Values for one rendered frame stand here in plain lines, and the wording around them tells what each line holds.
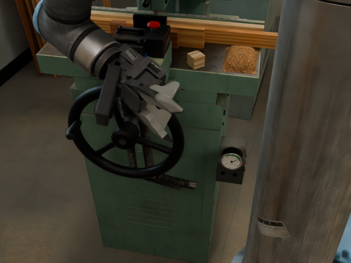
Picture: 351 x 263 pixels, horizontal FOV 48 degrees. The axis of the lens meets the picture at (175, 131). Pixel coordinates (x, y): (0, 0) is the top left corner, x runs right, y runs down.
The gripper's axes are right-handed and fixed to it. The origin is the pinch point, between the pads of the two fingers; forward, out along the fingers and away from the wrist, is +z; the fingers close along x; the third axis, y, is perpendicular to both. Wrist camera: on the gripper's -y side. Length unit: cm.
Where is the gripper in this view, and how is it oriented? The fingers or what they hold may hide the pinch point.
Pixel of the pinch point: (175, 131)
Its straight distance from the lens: 75.6
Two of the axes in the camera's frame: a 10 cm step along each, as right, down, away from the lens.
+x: -1.3, 3.8, 9.1
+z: 7.6, 6.3, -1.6
